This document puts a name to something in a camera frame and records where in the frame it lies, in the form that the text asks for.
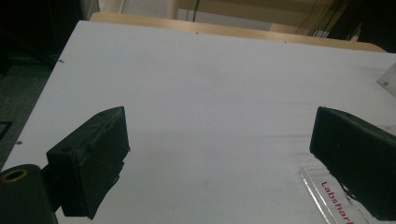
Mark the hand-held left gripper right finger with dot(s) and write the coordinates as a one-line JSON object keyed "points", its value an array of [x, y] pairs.
{"points": [[358, 155]]}

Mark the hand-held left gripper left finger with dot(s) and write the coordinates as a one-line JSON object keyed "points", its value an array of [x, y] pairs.
{"points": [[93, 161]]}

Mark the clear plastic tube rack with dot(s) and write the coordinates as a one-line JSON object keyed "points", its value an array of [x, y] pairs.
{"points": [[330, 199]]}

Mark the wooden desk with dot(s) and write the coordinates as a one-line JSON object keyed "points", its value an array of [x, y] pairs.
{"points": [[249, 11]]}

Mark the wooden table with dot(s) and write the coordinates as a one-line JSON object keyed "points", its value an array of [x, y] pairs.
{"points": [[218, 29]]}

